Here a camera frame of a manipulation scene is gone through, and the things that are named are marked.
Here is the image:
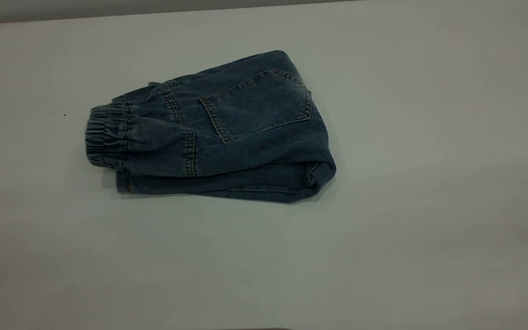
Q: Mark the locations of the blue denim pants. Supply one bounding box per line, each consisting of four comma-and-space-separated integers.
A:
84, 49, 337, 204

